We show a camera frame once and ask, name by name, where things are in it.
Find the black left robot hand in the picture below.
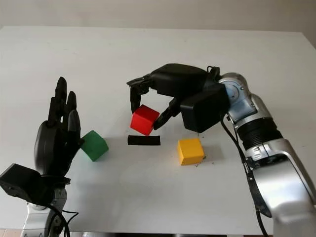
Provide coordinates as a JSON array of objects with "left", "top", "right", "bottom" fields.
[{"left": 33, "top": 77, "right": 85, "bottom": 178}]

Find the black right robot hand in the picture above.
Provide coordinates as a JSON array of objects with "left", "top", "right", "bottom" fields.
[{"left": 126, "top": 63, "right": 210, "bottom": 131}]

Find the green cube block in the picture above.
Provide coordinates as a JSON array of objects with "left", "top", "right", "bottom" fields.
[{"left": 80, "top": 130, "right": 109, "bottom": 162}]

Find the red cube block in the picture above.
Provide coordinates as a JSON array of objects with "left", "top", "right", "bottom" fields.
[{"left": 130, "top": 104, "right": 160, "bottom": 136}]

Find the yellow cube block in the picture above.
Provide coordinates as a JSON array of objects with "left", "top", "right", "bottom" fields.
[{"left": 177, "top": 138, "right": 205, "bottom": 166}]

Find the black tape strip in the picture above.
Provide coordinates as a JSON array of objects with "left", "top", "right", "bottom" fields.
[{"left": 127, "top": 135, "right": 161, "bottom": 147}]

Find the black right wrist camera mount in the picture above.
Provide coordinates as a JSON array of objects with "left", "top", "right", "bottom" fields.
[{"left": 180, "top": 83, "right": 229, "bottom": 134}]

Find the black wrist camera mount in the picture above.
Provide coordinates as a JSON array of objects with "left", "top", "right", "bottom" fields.
[
  {"left": 180, "top": 83, "right": 229, "bottom": 134},
  {"left": 0, "top": 163, "right": 55, "bottom": 206}
]

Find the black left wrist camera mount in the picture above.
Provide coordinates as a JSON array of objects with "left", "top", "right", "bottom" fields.
[{"left": 0, "top": 163, "right": 55, "bottom": 206}]

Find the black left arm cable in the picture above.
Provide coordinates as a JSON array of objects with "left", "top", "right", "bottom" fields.
[{"left": 46, "top": 202, "right": 79, "bottom": 237}]

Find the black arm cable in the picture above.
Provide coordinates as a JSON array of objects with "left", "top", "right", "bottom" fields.
[
  {"left": 206, "top": 65, "right": 270, "bottom": 237},
  {"left": 46, "top": 202, "right": 79, "bottom": 237}
]

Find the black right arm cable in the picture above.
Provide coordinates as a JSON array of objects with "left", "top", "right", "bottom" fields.
[{"left": 206, "top": 65, "right": 270, "bottom": 237}]

